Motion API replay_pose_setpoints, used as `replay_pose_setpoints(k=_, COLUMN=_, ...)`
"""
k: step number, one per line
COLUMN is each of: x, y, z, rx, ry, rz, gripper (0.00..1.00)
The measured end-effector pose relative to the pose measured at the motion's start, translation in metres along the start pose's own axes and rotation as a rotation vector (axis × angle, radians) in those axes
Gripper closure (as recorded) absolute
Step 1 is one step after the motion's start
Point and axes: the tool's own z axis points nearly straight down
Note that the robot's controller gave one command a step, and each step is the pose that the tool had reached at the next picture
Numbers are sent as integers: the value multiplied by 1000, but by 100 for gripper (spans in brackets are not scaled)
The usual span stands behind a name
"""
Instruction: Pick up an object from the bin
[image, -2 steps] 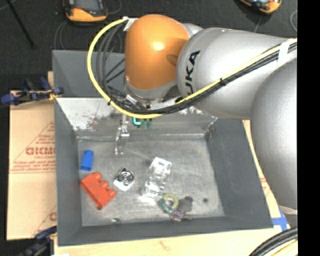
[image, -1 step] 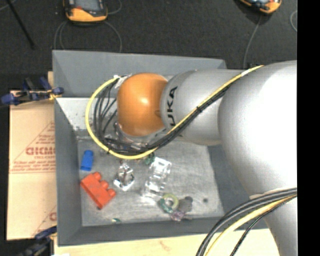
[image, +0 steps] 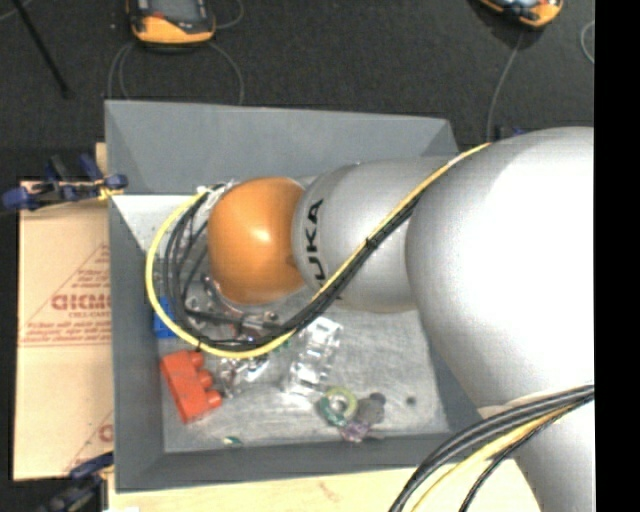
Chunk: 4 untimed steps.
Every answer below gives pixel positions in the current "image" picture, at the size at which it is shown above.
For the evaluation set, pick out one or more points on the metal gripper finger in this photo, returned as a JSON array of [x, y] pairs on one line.
[[229, 376], [254, 369]]

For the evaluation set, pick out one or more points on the red toy brick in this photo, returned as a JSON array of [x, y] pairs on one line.
[[188, 385]]

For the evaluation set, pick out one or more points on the clear plastic bottle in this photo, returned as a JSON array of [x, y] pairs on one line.
[[313, 360]]

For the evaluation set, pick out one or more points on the small white green piece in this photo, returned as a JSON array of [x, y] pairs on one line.
[[233, 440]]

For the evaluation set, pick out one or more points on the blue block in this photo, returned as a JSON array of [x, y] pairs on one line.
[[162, 320]]

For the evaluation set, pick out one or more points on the clear purple small piece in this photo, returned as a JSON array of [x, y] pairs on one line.
[[356, 431]]

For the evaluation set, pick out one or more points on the grey round piece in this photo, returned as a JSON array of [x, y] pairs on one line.
[[371, 409]]

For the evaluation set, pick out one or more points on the brown cardboard board red print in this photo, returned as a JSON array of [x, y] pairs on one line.
[[60, 280]]

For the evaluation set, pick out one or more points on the grey metal bin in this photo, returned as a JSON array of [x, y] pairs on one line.
[[280, 145]]

